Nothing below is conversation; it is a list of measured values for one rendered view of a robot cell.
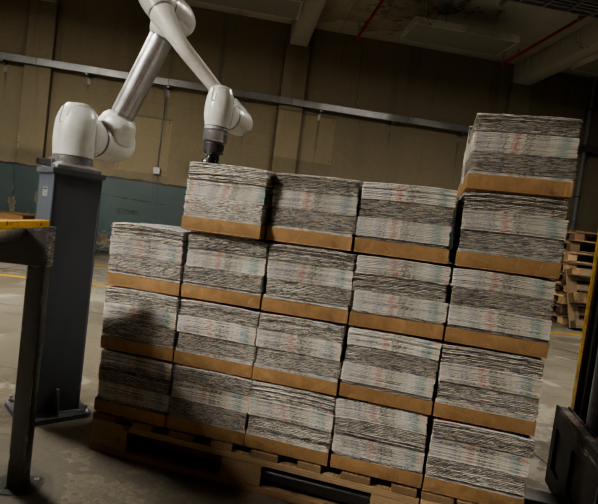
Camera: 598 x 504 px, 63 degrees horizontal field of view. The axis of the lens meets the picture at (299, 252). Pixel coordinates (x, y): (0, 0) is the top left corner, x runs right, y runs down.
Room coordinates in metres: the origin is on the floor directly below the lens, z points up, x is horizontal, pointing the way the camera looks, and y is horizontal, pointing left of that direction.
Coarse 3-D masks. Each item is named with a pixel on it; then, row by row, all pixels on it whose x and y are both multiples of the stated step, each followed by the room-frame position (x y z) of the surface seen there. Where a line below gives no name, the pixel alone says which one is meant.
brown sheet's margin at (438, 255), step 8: (360, 240) 1.53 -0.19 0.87; (368, 240) 1.52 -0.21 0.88; (376, 240) 1.52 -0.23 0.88; (360, 248) 1.53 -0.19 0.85; (368, 248) 1.53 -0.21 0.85; (376, 248) 1.52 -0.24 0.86; (384, 248) 1.51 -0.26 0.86; (392, 248) 1.50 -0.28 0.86; (400, 248) 1.50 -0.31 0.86; (408, 248) 1.49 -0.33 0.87; (416, 248) 1.49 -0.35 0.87; (424, 248) 1.48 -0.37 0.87; (432, 248) 1.47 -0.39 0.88; (440, 248) 1.47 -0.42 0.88; (392, 256) 1.50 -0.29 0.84; (400, 256) 1.50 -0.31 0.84; (408, 256) 1.49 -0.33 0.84; (416, 256) 1.49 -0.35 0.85; (424, 256) 1.48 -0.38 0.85; (432, 256) 1.47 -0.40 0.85; (440, 256) 1.47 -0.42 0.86; (448, 256) 1.48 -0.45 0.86
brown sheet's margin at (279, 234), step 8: (272, 232) 1.61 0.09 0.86; (280, 232) 1.60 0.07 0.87; (288, 232) 1.59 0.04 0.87; (296, 232) 1.58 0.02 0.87; (304, 232) 1.57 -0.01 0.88; (312, 232) 1.57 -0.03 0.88; (280, 240) 1.60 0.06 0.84; (288, 240) 1.59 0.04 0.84; (296, 240) 1.58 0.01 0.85; (304, 240) 1.58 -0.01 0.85; (312, 240) 1.57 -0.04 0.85; (320, 240) 1.56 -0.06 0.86; (328, 240) 1.55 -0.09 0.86; (336, 240) 1.55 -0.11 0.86; (344, 240) 1.54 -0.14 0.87; (352, 240) 1.54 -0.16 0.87; (336, 248) 1.55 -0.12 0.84; (344, 248) 1.54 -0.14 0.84; (352, 248) 1.56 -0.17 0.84
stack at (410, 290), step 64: (128, 256) 1.72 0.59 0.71; (192, 256) 1.67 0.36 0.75; (256, 256) 1.61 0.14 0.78; (320, 256) 1.56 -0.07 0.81; (128, 320) 1.71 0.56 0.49; (192, 320) 1.65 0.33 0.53; (256, 320) 1.60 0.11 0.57; (320, 320) 1.58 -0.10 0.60; (128, 384) 1.71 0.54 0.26; (192, 384) 1.65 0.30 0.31; (256, 384) 1.60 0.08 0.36; (384, 384) 1.49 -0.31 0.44; (128, 448) 1.72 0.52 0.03; (192, 448) 1.64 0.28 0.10; (320, 448) 1.54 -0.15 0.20; (384, 448) 1.49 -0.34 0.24
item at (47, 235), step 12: (36, 228) 1.43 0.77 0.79; (48, 228) 1.44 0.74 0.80; (24, 240) 1.43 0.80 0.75; (36, 240) 1.43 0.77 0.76; (48, 240) 1.44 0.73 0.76; (0, 252) 1.42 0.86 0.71; (12, 252) 1.43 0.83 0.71; (24, 252) 1.43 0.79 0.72; (36, 252) 1.43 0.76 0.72; (48, 252) 1.44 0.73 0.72; (24, 264) 1.43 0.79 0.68; (36, 264) 1.43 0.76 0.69; (48, 264) 1.45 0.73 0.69
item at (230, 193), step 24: (192, 168) 1.65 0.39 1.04; (216, 168) 1.62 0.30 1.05; (240, 168) 1.60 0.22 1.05; (192, 192) 1.65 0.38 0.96; (216, 192) 1.63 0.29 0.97; (240, 192) 1.61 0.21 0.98; (264, 192) 1.58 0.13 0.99; (192, 216) 1.65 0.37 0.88; (216, 216) 1.62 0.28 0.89; (240, 216) 1.60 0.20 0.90; (264, 216) 1.61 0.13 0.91
